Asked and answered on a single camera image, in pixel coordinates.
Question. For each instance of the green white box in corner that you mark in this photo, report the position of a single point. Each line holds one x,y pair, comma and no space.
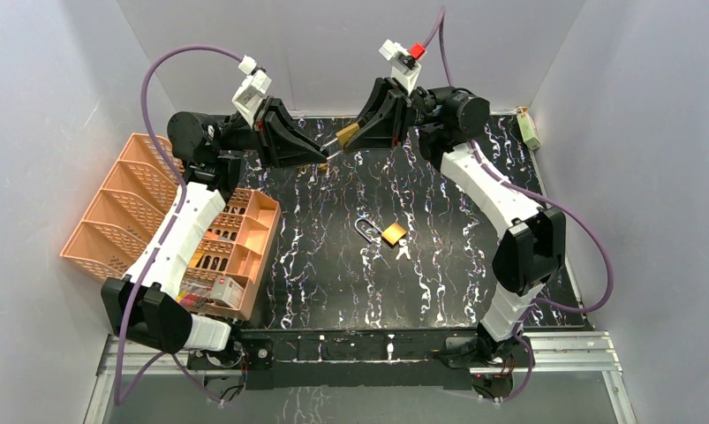
528,129

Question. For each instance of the silver keys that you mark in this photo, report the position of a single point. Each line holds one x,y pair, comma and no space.
403,252

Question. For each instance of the colourful marker set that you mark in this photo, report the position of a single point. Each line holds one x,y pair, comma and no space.
193,294

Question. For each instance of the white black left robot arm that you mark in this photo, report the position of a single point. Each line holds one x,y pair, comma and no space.
142,304

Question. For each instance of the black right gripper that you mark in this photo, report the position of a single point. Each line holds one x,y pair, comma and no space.
381,130

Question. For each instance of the white red small box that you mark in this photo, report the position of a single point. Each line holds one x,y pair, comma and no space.
227,292

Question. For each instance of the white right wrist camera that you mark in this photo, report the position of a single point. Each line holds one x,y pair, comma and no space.
405,63

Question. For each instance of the orange plastic desk organizer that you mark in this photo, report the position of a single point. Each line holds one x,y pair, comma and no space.
132,202

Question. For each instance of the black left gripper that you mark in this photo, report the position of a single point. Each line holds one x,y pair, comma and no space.
266,125

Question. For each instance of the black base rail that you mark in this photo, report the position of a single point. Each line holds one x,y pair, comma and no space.
360,354

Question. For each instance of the large brass padlock shackle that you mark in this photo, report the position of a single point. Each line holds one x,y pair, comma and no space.
392,235

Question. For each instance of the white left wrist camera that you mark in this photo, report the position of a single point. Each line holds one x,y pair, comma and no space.
252,91

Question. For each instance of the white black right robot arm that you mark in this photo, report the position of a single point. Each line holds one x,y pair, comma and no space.
450,122

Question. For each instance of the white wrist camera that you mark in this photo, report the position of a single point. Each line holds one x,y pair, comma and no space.
405,63
252,91

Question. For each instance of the small brass padlock shackle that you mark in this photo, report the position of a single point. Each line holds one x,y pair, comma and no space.
337,145

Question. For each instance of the aluminium frame profile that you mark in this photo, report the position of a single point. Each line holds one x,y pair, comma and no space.
577,379

